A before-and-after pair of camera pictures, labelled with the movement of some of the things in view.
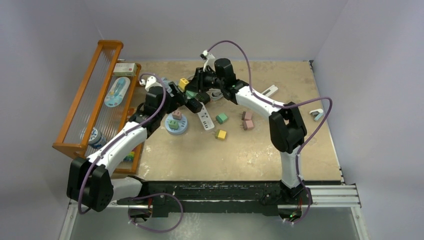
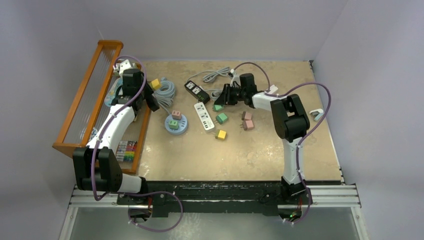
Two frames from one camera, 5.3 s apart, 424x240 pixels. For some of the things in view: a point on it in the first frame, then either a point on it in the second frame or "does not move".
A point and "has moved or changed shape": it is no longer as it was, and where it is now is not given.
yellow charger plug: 221,134 does not move
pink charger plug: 248,124 does not move
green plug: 190,95 → 218,107
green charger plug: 221,118 does not move
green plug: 173,124 does not move
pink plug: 177,115 does not move
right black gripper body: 206,80 → 233,94
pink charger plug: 246,116 does not move
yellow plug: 183,82 has moved or changed shape
